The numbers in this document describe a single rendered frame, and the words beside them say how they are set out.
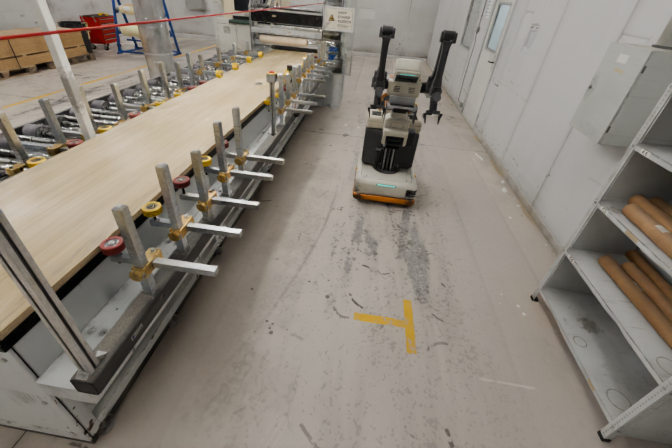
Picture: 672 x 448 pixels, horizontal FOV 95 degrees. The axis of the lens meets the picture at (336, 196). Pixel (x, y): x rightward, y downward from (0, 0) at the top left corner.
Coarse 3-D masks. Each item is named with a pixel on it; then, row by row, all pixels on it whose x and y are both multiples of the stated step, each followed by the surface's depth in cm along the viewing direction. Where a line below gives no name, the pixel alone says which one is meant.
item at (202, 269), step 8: (112, 256) 122; (120, 256) 123; (128, 256) 123; (160, 264) 122; (168, 264) 121; (176, 264) 122; (184, 264) 122; (192, 264) 122; (200, 264) 123; (192, 272) 122; (200, 272) 121; (208, 272) 121; (216, 272) 122
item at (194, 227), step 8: (152, 224) 145; (160, 224) 145; (168, 224) 144; (192, 224) 144; (200, 224) 145; (200, 232) 144; (208, 232) 144; (216, 232) 143; (224, 232) 142; (232, 232) 142; (240, 232) 143
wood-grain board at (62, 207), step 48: (192, 96) 280; (240, 96) 291; (96, 144) 189; (144, 144) 194; (192, 144) 199; (0, 192) 142; (48, 192) 145; (96, 192) 148; (144, 192) 151; (48, 240) 120; (96, 240) 122; (0, 288) 100; (0, 336) 89
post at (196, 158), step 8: (192, 152) 146; (200, 152) 149; (192, 160) 148; (200, 160) 150; (200, 168) 151; (200, 176) 152; (200, 184) 155; (200, 192) 158; (200, 200) 161; (208, 216) 166
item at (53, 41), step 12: (36, 0) 157; (36, 12) 160; (48, 12) 162; (48, 24) 163; (48, 36) 166; (60, 48) 171; (60, 60) 172; (60, 72) 176; (72, 72) 180; (72, 84) 181; (72, 96) 183; (72, 108) 188; (84, 108) 191; (84, 120) 192; (84, 132) 196
